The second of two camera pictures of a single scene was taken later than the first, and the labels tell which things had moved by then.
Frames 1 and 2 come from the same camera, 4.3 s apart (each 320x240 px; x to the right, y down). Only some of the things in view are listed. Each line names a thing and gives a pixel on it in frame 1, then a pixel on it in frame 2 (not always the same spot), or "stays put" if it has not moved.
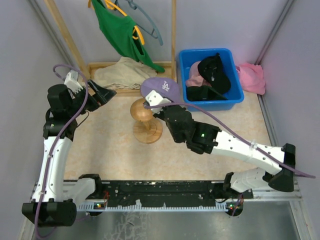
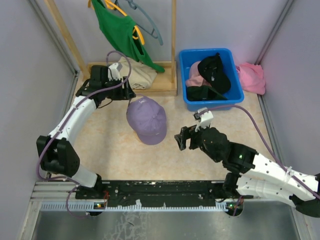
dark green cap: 202,93 stays put
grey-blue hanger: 155,30 stays put
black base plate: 171,193 stays put
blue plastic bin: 235,96 stays put
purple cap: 167,88 -> 148,118
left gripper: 103,95 -> 129,92
